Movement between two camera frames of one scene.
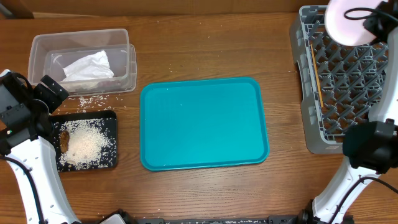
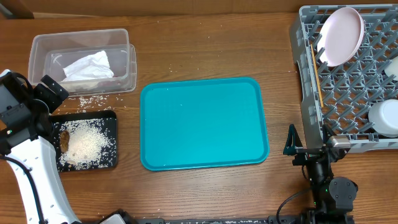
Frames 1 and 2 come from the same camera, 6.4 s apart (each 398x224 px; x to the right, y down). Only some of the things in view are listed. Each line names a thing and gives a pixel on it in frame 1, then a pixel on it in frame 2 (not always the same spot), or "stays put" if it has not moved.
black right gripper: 370,24 to 290,149
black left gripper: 52,101 stays put
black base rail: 124,217 stays put
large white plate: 344,21 to 340,37
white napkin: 94,65 stays put
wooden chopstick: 316,75 stays put
